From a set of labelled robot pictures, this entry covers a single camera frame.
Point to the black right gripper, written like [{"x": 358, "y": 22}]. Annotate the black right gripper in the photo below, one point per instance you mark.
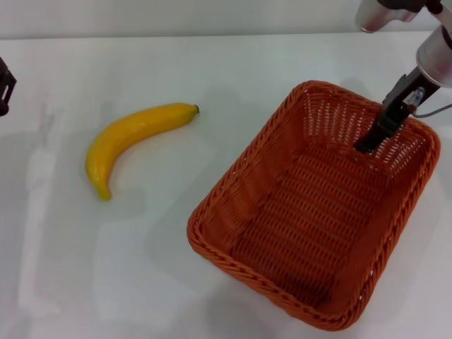
[{"x": 399, "y": 102}]

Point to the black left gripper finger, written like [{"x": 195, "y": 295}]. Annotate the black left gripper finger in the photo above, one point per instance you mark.
[{"x": 5, "y": 84}]

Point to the orange woven plastic basket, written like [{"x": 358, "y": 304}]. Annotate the orange woven plastic basket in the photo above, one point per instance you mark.
[{"x": 303, "y": 226}]

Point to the yellow banana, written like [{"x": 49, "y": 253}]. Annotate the yellow banana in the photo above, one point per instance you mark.
[{"x": 116, "y": 136}]

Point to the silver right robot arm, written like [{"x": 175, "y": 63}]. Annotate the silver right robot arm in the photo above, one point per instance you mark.
[{"x": 436, "y": 53}]

